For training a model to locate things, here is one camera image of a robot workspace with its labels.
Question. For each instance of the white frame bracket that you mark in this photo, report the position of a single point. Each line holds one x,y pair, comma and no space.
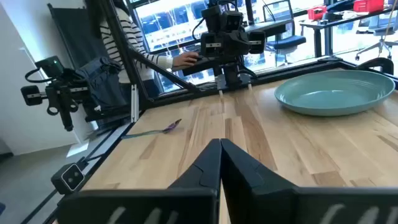
134,102

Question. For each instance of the person's hand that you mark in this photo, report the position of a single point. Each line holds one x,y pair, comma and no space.
185,59

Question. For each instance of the black folding panel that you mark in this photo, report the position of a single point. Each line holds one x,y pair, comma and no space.
77,34

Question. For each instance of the blue office chair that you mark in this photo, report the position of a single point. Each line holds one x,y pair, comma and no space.
286,42

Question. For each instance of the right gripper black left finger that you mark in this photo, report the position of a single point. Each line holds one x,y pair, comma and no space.
199,202

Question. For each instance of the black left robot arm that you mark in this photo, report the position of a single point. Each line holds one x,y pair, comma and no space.
211,18

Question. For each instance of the black keyboard tray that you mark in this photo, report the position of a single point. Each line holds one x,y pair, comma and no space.
199,66

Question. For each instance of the teal ceramic plate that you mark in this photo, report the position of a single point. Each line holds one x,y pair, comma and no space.
332,96

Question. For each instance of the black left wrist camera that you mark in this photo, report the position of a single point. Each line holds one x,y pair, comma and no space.
233,21

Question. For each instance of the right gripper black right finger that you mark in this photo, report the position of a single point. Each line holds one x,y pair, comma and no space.
264,202

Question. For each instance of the iridescent purple spoon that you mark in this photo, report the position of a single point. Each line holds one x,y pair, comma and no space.
172,126

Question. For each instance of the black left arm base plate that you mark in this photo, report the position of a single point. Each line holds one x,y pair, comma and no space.
232,82

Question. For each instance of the grey office chair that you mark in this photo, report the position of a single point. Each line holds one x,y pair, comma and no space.
381,31

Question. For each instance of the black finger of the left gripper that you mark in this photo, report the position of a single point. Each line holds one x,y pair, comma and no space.
229,43
242,43

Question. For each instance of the black office desk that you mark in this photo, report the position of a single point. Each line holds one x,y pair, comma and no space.
342,18

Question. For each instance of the black aluminium table frame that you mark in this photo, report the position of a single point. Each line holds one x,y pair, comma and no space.
280,73

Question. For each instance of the red plastic storage bin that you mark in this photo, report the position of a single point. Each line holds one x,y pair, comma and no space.
317,13
369,5

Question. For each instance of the black depth camera box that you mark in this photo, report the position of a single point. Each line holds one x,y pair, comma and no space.
68,179

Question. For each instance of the person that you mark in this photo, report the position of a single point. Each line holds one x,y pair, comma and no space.
136,37

